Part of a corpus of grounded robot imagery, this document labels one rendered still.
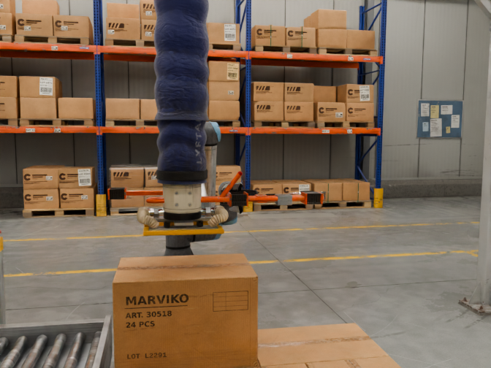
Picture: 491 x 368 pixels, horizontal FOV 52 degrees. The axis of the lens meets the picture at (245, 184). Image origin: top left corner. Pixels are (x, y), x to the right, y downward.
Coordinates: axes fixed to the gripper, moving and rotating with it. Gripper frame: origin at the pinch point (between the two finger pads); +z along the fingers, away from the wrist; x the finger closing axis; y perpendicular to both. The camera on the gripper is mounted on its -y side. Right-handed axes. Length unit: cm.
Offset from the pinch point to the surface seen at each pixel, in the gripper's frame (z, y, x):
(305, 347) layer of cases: 7, -29, -70
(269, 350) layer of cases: 6, -12, -70
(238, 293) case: 21.2, 5.0, -37.3
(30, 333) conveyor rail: -28, 101, -69
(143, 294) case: 21, 44, -36
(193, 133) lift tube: 9.9, 22.6, 29.7
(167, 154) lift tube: 8.7, 33.7, 20.7
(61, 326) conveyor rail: -28, 86, -66
